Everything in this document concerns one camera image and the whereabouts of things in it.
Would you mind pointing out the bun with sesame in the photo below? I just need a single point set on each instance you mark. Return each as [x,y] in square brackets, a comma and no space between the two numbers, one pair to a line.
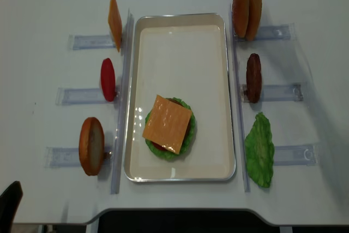
[91,146]

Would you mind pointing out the brown meat patty on stand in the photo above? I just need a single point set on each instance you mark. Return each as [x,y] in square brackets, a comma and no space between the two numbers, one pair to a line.
[253,78]

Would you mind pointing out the orange cheese slice on stand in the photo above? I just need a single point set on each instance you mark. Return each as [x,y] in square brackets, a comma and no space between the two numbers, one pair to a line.
[115,24]

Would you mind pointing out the red tomato slice on stand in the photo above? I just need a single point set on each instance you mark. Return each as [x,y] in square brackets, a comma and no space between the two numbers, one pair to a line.
[107,79]

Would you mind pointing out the cheese slice on burger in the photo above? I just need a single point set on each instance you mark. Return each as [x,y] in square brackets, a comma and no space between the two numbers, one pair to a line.
[167,122]

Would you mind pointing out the green lettuce leaf on stand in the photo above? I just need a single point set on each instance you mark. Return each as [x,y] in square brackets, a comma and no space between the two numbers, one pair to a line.
[259,150]

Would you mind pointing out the tomato slice in burger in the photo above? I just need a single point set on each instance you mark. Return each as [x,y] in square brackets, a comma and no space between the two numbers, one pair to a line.
[161,146]

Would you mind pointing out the lettuce leaf in burger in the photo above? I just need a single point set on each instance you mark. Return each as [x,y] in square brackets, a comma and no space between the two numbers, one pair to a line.
[188,139]

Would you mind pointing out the bun slice on stand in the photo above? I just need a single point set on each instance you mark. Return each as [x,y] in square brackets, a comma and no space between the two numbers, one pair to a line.
[240,9]
[255,10]

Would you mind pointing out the white metal tray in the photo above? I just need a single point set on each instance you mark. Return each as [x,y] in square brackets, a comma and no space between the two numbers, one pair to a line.
[182,57]

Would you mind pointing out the clear long left acrylic strip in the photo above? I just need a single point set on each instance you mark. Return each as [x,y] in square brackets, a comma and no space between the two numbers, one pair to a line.
[123,111]

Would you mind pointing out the clear long acrylic strip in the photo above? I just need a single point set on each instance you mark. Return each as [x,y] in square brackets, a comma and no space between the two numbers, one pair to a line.
[123,111]
[246,179]

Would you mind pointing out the clear long right acrylic strip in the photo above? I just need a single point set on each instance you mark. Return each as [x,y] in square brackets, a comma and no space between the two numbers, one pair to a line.
[246,179]

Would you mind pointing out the clear acrylic bun stand rail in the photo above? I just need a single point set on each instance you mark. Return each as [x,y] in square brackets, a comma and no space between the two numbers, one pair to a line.
[279,32]

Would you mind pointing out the clear acrylic patty stand rail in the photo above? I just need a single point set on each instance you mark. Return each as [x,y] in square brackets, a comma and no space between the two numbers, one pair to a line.
[291,92]

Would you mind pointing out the clear acrylic cheese stand rail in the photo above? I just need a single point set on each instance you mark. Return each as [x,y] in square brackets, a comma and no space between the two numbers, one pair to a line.
[84,42]

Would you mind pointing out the clear acrylic lettuce stand rail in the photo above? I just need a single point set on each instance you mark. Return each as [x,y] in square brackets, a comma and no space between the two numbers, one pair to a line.
[294,155]

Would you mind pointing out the clear acrylic tomato stand rail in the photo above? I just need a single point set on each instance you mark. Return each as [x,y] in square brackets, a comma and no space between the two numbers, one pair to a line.
[71,96]

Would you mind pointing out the clear acrylic left bun rail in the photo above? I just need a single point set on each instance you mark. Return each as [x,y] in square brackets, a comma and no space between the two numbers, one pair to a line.
[57,157]

